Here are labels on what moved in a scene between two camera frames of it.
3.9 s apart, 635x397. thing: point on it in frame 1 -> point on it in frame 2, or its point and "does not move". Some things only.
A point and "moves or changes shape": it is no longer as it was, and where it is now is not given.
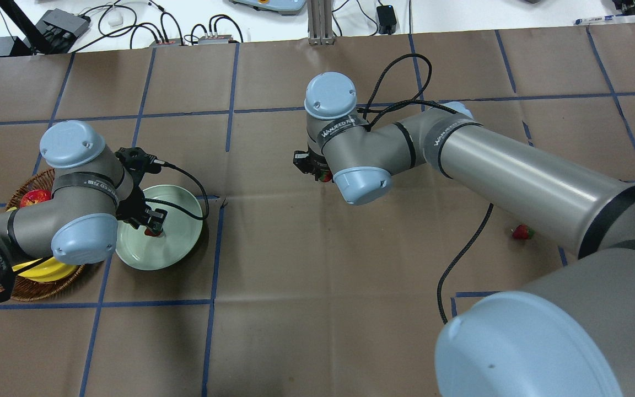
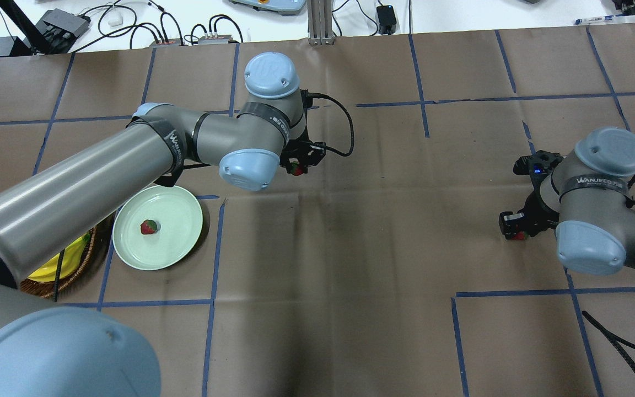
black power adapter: [387, 19] does not move
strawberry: [326, 176] moves or changes shape
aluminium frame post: [319, 20] does not move
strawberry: [522, 231] does not move
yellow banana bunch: [48, 271] does not move
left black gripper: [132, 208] -> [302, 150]
